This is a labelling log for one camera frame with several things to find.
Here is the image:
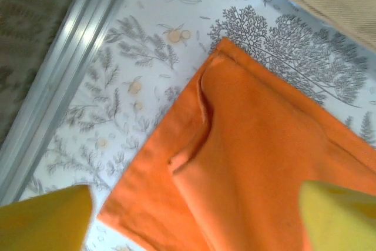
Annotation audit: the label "floral patterned table cover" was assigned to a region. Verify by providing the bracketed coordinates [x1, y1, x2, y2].
[11, 0, 376, 251]

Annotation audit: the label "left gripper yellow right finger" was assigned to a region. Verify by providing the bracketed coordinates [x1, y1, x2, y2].
[299, 180, 376, 251]

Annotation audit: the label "aluminium table side rail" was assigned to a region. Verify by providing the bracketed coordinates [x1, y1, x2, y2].
[0, 0, 140, 205]

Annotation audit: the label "orange trousers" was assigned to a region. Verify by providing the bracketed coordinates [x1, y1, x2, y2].
[96, 36, 376, 251]

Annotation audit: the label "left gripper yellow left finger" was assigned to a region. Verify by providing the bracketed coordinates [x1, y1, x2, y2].
[0, 185, 95, 251]

